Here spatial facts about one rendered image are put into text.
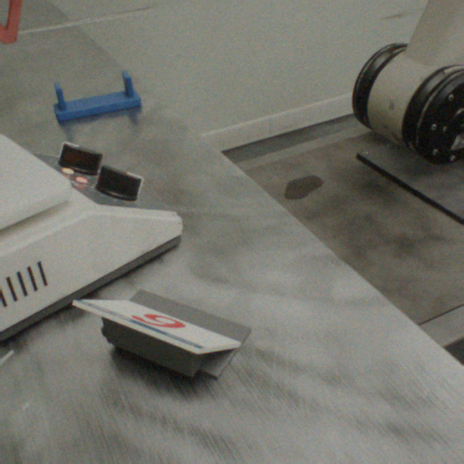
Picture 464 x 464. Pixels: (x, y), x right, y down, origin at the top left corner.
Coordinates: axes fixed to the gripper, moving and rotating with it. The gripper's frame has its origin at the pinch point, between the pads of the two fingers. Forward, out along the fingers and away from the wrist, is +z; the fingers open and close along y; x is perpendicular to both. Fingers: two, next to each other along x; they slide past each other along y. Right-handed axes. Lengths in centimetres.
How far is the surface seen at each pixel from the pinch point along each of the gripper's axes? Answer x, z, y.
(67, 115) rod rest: 3.9, 9.3, 1.9
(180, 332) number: 5.1, 7.1, 42.7
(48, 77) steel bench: 3.6, 9.9, -13.7
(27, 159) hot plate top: -0.8, 1.1, 28.2
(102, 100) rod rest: 8.4, 8.9, 0.3
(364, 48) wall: 129, 60, -128
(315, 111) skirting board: 106, 80, -125
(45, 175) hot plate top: 0.0, 1.1, 31.1
